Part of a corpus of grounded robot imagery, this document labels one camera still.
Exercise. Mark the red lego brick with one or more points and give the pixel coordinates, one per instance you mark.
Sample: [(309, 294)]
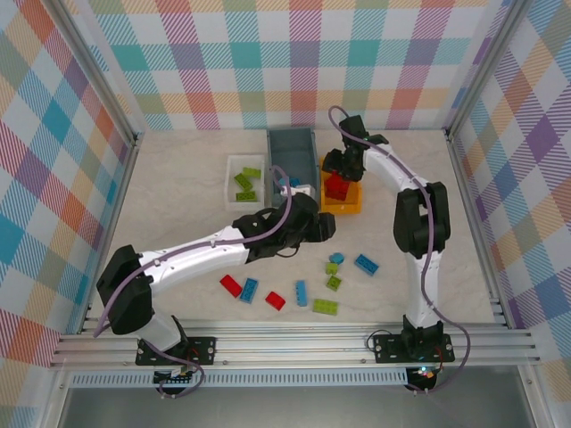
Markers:
[(230, 285), (275, 300), (337, 182)]

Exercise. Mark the small blue lego piece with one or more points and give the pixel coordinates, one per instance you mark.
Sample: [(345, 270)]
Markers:
[(336, 257)]

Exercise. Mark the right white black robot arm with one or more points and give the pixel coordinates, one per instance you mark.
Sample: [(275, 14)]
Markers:
[(421, 285)]

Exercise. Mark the grey plastic bin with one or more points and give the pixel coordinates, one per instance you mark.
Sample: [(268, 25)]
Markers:
[(292, 151)]

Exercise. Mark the orange plastic bin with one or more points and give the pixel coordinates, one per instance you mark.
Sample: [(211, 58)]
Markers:
[(343, 208)]

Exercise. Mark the white plastic bin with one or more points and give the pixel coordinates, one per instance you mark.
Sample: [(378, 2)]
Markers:
[(229, 187)]

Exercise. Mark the small green lego brick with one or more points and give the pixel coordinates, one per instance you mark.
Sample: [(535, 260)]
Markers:
[(334, 282), (331, 268)]

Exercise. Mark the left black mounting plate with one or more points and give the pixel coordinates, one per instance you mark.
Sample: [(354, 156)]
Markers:
[(201, 350)]

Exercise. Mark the black mounting plate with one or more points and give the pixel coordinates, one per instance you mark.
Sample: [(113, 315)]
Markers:
[(388, 350), (201, 350)]

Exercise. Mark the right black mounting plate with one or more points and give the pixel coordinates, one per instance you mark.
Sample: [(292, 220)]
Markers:
[(388, 350)]

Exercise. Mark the left small circuit board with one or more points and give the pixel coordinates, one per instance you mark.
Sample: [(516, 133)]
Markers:
[(174, 379)]

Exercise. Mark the small circuit board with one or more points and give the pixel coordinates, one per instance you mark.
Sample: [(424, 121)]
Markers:
[(424, 372), (174, 379)]

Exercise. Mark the right small circuit board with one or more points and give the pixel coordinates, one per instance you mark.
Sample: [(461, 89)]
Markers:
[(424, 372)]

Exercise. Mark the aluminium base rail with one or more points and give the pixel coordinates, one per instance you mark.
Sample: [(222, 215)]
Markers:
[(290, 343)]

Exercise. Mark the right aluminium side rail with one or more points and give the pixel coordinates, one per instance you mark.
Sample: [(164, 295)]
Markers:
[(476, 223)]

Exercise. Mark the aluminium side rail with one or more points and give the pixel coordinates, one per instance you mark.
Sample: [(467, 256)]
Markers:
[(113, 223), (476, 223)]

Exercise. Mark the right aluminium frame post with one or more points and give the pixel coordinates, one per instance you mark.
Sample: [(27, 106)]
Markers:
[(484, 67)]

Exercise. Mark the aluminium frame post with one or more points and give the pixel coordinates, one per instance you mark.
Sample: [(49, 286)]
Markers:
[(484, 67), (98, 76)]

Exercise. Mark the left aluminium side rail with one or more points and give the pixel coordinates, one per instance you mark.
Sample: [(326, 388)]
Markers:
[(113, 223)]

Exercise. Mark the left aluminium frame post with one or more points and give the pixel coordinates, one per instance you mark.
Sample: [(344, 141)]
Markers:
[(98, 76)]

